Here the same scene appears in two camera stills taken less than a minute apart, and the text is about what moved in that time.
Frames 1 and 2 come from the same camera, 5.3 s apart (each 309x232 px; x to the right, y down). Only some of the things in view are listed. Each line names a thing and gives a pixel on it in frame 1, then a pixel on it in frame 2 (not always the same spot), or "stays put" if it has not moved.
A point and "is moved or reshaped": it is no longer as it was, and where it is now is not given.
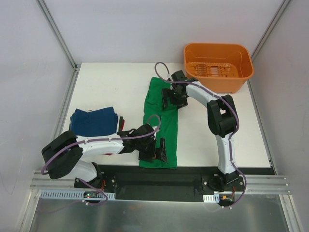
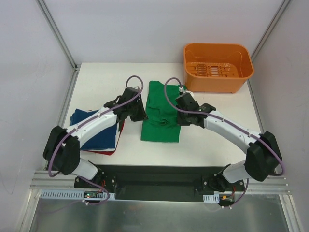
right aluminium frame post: x=274 y=22 stays put
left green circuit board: x=90 y=194 stays put
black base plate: x=131 y=183 stays put
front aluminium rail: x=255 y=183 stays put
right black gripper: x=174 y=98 -> x=183 y=118
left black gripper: x=149 y=151 -> x=138 y=111
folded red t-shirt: x=121 y=129 stays put
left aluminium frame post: x=58 y=34 stays put
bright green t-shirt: x=168 y=120 is moved or reshaped
